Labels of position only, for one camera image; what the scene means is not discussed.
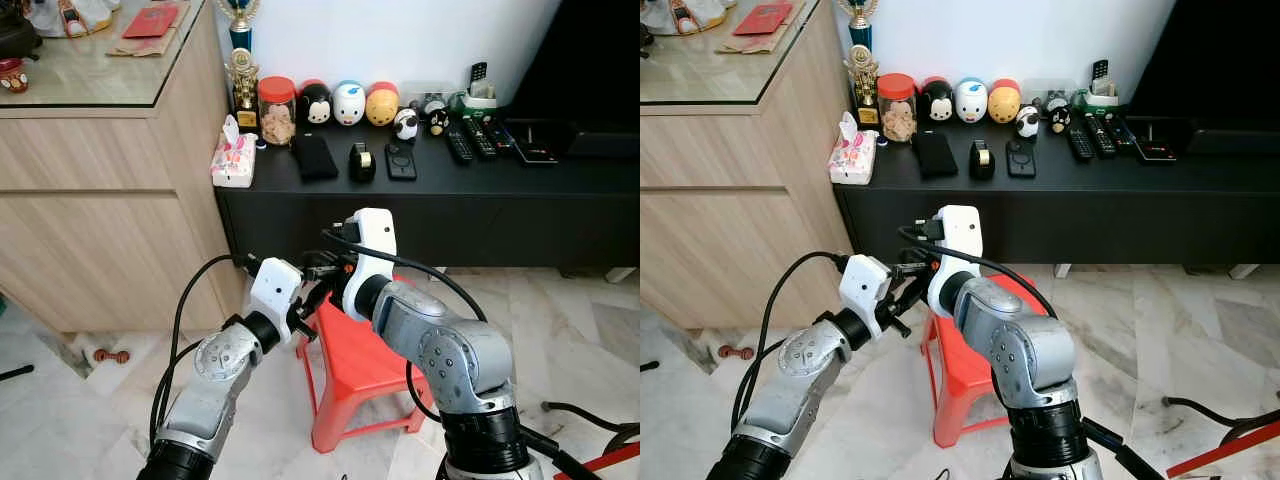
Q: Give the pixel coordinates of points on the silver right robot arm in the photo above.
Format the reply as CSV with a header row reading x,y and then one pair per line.
x,y
450,350
1035,350

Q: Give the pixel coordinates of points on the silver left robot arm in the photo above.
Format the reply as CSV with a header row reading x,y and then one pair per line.
x,y
800,365
215,370

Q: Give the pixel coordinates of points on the red plastic stool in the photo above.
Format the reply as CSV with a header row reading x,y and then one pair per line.
x,y
355,375
965,380

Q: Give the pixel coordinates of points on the black tape dispenser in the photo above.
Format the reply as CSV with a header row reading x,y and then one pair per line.
x,y
361,165
982,163

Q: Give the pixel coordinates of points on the black fabric pouch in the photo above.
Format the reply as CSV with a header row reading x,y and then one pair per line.
x,y
315,158
935,155

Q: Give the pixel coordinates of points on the white pink tissue pack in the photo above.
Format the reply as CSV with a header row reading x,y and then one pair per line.
x,y
233,165
852,162

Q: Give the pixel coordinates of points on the white console leg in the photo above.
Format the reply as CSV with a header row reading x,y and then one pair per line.
x,y
1061,271
1246,271

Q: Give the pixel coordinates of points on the glass jar red lid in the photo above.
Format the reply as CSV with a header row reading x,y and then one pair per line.
x,y
277,120
897,118

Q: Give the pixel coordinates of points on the small panda figure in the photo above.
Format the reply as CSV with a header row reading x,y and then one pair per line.
x,y
1028,122
405,124

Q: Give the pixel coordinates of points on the black mouse plush toy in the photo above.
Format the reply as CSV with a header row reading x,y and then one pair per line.
x,y
316,105
936,102

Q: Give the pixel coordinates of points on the small brown dumbbell toy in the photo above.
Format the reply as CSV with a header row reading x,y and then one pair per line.
x,y
110,356
735,352

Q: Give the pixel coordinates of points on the white duck plush toy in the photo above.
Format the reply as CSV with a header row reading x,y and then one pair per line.
x,y
349,103
970,100

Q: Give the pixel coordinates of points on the yellow bear plush toy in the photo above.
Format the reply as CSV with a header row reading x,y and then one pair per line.
x,y
1004,103
382,106

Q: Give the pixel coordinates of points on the black remote control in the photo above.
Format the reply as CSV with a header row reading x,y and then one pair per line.
x,y
478,74
500,134
1080,144
481,140
459,146
1100,72
1101,137
1121,132

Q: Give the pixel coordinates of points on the small black white figure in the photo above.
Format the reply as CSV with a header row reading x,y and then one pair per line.
x,y
438,120
1059,118

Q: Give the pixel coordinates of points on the light wooden cabinet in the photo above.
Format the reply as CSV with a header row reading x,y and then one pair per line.
x,y
720,230
90,230

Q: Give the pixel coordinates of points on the black TV console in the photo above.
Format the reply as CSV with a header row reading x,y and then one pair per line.
x,y
1150,222
530,225

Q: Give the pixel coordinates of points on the small gold trophy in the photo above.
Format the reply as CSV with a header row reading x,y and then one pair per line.
x,y
243,80
862,78

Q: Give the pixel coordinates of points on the green remote holder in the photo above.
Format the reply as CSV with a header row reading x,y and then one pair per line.
x,y
480,102
1102,100

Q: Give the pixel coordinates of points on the black set-top box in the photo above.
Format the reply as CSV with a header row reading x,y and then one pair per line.
x,y
1153,143
532,145

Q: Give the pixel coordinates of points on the tall blue gold trophy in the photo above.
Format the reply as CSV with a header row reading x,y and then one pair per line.
x,y
240,30
860,28

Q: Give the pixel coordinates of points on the black floor object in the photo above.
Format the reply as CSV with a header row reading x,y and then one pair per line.
x,y
15,374
648,366

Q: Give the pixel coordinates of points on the brown paper envelope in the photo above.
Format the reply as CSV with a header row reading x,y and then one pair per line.
x,y
745,44
135,46

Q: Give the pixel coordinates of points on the red book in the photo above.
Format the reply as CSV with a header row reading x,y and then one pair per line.
x,y
152,20
762,18

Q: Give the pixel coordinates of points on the red metal bar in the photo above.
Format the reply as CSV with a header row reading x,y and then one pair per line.
x,y
610,456
1230,446

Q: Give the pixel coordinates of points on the black television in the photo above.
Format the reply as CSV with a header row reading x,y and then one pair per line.
x,y
590,60
1210,60

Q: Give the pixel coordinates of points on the small red pot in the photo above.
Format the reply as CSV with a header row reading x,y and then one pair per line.
x,y
12,75

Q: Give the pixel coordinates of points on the black bag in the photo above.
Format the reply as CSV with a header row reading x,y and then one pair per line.
x,y
15,38

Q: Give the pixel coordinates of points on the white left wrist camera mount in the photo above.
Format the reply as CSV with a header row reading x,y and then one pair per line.
x,y
273,290
863,288

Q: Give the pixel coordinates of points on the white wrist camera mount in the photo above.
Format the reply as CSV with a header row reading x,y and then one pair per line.
x,y
863,288
960,245
273,290
372,250

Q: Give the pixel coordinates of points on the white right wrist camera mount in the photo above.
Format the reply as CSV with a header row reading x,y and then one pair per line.
x,y
960,245
372,250

